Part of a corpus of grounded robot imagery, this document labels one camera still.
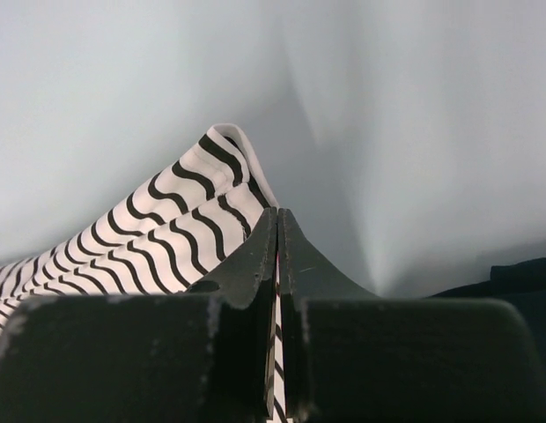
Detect thin striped white tank top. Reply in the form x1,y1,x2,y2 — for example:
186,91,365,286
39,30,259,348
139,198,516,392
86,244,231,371
0,124,285,422

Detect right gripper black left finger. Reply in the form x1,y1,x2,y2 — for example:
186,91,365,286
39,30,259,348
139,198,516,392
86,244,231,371
0,208,277,422

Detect navy tank top red trim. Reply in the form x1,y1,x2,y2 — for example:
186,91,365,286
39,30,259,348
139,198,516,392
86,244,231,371
433,257,546,340

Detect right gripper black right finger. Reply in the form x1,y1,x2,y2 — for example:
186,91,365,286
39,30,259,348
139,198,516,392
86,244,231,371
277,209,546,422

